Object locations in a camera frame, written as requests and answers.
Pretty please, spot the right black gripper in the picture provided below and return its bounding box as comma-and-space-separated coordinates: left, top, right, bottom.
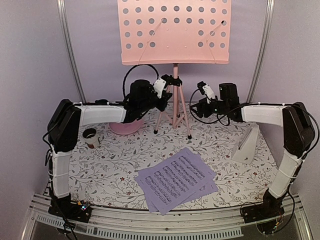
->
190, 97, 230, 118

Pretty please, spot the pink music stand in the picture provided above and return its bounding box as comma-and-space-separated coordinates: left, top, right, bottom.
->
117, 0, 232, 140

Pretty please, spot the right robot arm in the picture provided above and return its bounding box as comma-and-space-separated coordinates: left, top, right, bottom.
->
189, 81, 320, 218

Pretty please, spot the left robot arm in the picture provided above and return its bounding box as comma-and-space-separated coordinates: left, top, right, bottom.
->
47, 74, 172, 217

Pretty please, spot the pink plate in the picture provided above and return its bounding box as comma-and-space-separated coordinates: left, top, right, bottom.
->
109, 119, 144, 136

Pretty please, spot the white metronome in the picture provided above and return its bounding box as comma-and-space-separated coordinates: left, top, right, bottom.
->
231, 123, 260, 164

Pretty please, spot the dark blue mug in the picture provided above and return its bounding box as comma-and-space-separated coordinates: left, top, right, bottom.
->
94, 99, 108, 105

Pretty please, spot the paper coffee cup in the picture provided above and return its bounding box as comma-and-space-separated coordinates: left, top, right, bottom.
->
82, 128, 100, 149

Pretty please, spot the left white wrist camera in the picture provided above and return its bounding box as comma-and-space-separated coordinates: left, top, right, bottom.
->
153, 77, 167, 99

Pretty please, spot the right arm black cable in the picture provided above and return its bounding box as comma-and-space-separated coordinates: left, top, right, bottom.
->
189, 88, 313, 161

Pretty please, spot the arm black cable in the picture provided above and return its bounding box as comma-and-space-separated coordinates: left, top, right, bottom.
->
189, 88, 313, 161
121, 63, 161, 101

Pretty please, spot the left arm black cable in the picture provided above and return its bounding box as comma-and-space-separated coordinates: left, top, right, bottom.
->
121, 63, 161, 101

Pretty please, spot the front aluminium rail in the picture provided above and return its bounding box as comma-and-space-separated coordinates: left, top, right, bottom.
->
21, 194, 313, 240

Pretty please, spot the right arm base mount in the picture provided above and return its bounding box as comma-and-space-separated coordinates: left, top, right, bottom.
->
240, 201, 285, 223

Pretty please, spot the right aluminium frame post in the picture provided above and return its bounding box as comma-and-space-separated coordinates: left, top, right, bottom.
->
246, 0, 275, 103

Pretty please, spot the aluminium frame post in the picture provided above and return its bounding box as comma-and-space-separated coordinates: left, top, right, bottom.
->
246, 0, 275, 103
56, 0, 87, 103

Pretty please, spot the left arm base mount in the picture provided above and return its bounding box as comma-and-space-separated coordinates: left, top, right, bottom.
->
48, 195, 92, 223

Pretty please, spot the left aluminium frame post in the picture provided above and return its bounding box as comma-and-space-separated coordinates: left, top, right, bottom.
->
56, 0, 87, 103

